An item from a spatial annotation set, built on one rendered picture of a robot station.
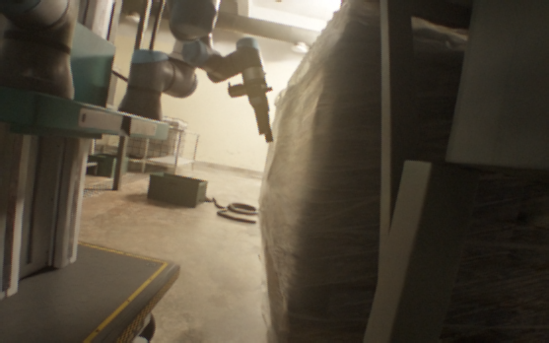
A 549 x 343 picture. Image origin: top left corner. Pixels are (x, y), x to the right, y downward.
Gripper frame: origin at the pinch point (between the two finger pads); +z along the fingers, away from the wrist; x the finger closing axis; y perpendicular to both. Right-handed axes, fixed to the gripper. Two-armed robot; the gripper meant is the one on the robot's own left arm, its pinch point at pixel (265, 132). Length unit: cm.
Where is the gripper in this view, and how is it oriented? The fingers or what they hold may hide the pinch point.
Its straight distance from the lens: 103.1
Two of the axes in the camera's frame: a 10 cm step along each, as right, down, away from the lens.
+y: 9.7, -2.2, -1.3
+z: 2.0, 9.7, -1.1
